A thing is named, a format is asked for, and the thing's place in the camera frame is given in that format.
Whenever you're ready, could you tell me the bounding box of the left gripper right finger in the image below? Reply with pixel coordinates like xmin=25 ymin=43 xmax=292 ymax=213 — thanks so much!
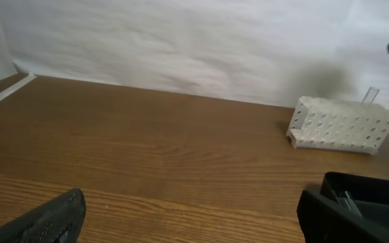
xmin=296 ymin=189 xmax=389 ymax=243

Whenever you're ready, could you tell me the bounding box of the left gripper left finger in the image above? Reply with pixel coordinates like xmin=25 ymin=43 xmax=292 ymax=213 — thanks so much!
xmin=0 ymin=188 xmax=88 ymax=243

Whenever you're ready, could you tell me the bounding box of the black tray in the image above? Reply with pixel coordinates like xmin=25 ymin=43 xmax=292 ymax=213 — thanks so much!
xmin=319 ymin=171 xmax=389 ymax=239

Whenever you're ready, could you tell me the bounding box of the white test tube rack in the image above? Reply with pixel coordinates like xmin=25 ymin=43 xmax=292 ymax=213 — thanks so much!
xmin=285 ymin=95 xmax=389 ymax=157

